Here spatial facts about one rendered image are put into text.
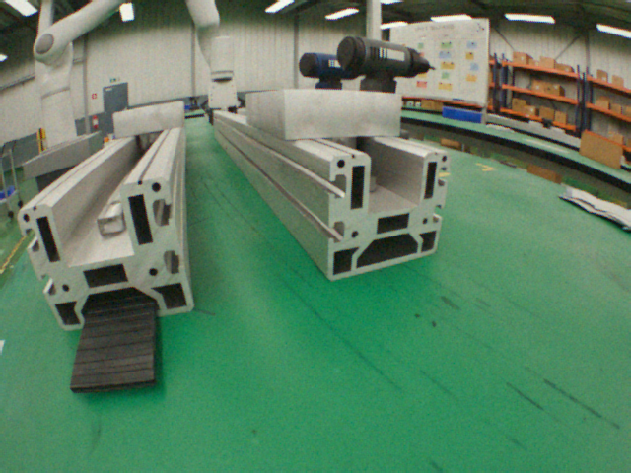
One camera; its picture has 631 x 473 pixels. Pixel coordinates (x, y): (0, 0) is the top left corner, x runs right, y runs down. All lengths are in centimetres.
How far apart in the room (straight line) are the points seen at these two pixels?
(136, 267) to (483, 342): 20
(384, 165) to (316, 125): 6
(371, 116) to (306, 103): 6
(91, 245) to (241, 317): 11
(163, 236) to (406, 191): 17
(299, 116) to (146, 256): 15
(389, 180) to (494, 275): 11
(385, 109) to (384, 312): 17
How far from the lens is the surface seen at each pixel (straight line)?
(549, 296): 26
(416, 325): 19
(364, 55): 48
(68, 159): 106
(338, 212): 19
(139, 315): 19
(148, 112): 48
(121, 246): 19
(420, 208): 23
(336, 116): 26
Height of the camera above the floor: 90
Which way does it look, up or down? 26 degrees down
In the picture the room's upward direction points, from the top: straight up
